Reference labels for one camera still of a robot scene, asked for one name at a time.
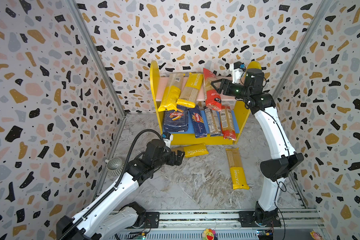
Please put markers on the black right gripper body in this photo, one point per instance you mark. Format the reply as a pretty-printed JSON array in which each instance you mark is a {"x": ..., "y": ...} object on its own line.
[{"x": 225, "y": 87}]

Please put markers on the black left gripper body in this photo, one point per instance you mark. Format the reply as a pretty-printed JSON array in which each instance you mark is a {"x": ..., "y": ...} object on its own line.
[{"x": 170, "y": 159}]

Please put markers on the yellow spaghetti bag crosswise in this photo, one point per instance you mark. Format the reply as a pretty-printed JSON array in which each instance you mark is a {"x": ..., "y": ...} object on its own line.
[{"x": 192, "y": 150}]

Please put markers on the red bottom spaghetti bag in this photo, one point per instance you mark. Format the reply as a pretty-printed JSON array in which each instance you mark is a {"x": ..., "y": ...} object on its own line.
[{"x": 212, "y": 97}]

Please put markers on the red spaghetti bag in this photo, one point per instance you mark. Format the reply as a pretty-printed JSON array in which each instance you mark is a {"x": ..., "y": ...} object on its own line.
[
  {"x": 227, "y": 123},
  {"x": 212, "y": 97}
]

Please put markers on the blue Barilla pasta box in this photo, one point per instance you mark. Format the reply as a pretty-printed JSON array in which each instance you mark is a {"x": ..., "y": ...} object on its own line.
[{"x": 176, "y": 121}]

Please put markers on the yellow spaghetti bag front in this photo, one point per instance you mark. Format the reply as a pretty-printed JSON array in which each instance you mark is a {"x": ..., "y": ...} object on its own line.
[{"x": 189, "y": 94}]

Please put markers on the dark label spaghetti bag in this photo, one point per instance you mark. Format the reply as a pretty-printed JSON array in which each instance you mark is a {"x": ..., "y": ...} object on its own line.
[{"x": 213, "y": 122}]

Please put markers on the yellow Pastatime spaghetti bag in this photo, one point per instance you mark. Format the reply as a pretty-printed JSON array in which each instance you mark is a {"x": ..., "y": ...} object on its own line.
[{"x": 236, "y": 169}]

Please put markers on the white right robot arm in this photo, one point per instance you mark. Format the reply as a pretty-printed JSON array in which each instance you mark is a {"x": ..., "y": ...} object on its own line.
[{"x": 284, "y": 157}]

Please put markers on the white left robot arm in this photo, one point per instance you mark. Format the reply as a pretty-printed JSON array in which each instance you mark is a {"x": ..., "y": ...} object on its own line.
[{"x": 96, "y": 221}]

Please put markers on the smiling flower toy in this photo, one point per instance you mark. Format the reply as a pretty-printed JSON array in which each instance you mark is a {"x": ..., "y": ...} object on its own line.
[{"x": 209, "y": 234}]

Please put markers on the colourful toy at corner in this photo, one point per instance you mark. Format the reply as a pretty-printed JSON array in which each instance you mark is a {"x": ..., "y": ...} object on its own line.
[{"x": 316, "y": 236}]

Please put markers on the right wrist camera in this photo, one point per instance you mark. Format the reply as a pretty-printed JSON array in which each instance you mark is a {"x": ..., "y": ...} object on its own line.
[{"x": 238, "y": 70}]

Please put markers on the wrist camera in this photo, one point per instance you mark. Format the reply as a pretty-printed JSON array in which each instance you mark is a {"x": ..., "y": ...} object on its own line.
[
  {"x": 238, "y": 70},
  {"x": 167, "y": 138}
]

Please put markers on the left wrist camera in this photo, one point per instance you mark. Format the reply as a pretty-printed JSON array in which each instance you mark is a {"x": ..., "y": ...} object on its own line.
[{"x": 167, "y": 138}]

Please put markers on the aluminium corner post right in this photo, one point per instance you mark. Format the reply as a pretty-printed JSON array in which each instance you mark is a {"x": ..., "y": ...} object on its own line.
[{"x": 319, "y": 15}]

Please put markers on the aluminium corner post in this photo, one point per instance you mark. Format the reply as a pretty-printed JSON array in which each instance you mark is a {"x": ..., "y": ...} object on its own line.
[
  {"x": 72, "y": 6},
  {"x": 319, "y": 15}
]

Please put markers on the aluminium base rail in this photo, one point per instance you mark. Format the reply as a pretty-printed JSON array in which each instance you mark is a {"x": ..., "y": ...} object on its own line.
[{"x": 292, "y": 224}]

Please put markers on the aluminium corner post left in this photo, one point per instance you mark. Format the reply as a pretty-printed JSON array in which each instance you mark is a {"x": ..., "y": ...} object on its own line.
[{"x": 72, "y": 6}]

